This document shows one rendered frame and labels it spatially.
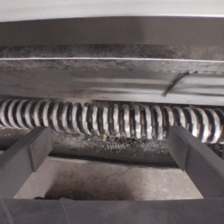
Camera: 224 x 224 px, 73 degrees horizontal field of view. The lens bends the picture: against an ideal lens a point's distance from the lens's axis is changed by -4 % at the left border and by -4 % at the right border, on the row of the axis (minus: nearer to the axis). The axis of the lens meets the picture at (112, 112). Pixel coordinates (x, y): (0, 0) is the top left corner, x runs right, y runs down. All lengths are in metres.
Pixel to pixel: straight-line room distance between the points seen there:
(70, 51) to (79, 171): 0.85
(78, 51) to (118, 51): 0.04
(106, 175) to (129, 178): 0.13
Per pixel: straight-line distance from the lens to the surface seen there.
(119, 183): 0.95
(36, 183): 1.10
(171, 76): 0.26
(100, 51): 0.17
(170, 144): 0.17
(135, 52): 0.16
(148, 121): 0.17
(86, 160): 0.47
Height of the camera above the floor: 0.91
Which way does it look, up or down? 80 degrees down
